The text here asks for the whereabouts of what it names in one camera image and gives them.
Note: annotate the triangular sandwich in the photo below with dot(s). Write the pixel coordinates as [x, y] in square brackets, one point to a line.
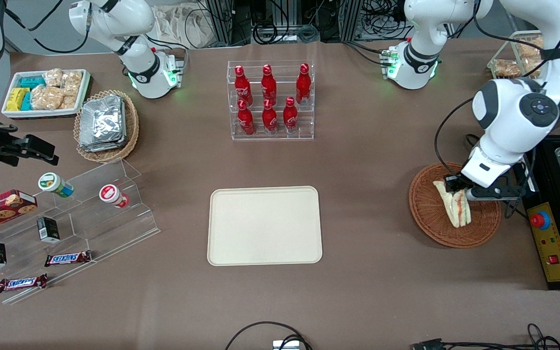
[459, 214]

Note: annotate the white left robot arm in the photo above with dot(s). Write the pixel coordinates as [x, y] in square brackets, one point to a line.
[513, 112]

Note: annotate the cream plastic tray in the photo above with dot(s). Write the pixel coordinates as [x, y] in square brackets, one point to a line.
[264, 226]

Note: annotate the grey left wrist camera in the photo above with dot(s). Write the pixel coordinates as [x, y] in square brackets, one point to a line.
[494, 193]

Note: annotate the beige cloth bag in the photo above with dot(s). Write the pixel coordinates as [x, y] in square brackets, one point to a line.
[183, 26]

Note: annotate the snickers chocolate bar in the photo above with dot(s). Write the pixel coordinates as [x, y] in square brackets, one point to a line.
[67, 258]
[21, 283]

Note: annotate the red lid yogurt cup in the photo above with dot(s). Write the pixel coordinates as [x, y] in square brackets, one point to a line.
[110, 193]

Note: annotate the green lid yogurt cup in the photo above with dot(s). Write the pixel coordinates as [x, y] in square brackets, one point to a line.
[51, 183]

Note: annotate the yellow snack pack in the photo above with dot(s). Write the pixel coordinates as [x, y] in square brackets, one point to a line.
[16, 98]

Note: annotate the white rectangular snack bin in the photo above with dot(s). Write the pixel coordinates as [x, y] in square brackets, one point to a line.
[42, 114]

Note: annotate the clear acrylic bottle rack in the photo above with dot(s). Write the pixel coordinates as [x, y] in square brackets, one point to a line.
[255, 138]

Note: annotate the red emergency stop button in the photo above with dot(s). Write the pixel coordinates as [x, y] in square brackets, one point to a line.
[540, 220]

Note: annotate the small grey device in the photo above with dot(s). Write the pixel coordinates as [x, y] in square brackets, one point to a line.
[286, 345]

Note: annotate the clear rice cracker pack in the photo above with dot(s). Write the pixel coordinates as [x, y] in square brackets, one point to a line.
[72, 81]
[53, 77]
[69, 102]
[46, 97]

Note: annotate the red cola bottle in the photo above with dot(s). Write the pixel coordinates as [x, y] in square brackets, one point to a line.
[269, 87]
[246, 121]
[290, 118]
[242, 88]
[270, 120]
[303, 86]

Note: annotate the red tartan cookie box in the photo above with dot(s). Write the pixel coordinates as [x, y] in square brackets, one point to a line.
[0, 209]

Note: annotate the round brown wicker basket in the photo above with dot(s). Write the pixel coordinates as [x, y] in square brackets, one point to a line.
[430, 218]

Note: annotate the aluminium foil container stack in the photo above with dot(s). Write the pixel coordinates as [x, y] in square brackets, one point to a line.
[101, 122]

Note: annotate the black appliance base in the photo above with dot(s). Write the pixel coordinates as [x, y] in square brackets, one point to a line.
[545, 165]

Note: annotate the bagged brown snack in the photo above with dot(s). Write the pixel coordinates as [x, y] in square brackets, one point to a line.
[506, 68]
[530, 48]
[533, 66]

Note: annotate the yellow control panel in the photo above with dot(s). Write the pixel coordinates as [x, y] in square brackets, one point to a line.
[552, 243]

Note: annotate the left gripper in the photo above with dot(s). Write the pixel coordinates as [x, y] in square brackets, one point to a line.
[454, 184]

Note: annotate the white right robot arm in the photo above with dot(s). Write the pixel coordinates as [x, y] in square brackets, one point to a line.
[129, 22]

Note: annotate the clear acrylic step shelf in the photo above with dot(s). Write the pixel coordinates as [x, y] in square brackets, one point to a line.
[105, 228]

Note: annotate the teal snack pack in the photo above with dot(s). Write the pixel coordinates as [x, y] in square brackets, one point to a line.
[26, 102]
[32, 81]

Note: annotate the oval light wicker basket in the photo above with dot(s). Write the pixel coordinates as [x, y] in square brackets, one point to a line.
[131, 126]

